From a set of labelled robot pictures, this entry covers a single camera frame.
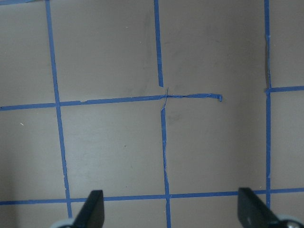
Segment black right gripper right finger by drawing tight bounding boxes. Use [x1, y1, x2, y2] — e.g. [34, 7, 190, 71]
[237, 188, 304, 228]

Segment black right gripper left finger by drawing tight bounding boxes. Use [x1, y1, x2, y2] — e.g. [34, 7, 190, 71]
[50, 190, 105, 228]

